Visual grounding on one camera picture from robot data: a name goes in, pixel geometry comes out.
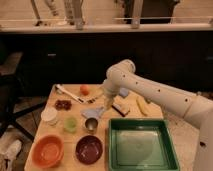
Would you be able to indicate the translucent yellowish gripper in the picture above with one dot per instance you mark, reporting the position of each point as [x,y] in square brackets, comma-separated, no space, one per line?
[108,102]

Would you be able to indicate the light blue towel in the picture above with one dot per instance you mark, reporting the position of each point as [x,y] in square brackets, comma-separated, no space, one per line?
[93,112]

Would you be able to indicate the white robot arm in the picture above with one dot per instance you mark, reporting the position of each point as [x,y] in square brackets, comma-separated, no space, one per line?
[193,108]

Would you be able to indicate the brown chalkboard eraser block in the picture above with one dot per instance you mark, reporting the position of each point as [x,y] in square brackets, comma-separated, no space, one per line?
[121,109]

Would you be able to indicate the orange fruit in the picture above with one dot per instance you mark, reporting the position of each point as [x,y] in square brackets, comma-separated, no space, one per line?
[84,89]

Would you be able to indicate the small metal cup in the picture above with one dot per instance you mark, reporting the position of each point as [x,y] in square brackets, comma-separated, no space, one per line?
[91,125]

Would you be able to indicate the yellow banana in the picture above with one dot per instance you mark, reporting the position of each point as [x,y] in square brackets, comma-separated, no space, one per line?
[142,105]

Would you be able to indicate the green plastic cup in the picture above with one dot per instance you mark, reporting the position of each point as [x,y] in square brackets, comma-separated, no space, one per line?
[70,124]

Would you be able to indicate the bunch of dark grapes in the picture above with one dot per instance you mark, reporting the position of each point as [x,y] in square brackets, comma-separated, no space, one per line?
[63,105]

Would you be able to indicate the green plastic tray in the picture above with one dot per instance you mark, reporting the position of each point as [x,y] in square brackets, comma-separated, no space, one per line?
[140,145]

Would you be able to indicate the dark purple bowl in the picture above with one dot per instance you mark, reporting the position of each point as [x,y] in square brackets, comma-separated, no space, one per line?
[89,149]

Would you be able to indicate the white round container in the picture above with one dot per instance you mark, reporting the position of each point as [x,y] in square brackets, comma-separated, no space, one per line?
[49,115]

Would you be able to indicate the orange bowl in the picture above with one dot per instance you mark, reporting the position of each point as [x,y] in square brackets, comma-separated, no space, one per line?
[48,151]

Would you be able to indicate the black office chair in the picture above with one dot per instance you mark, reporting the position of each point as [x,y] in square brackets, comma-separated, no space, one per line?
[10,87]

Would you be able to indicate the white crumpled cloth on floor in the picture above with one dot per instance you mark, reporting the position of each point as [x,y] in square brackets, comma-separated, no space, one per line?
[7,158]

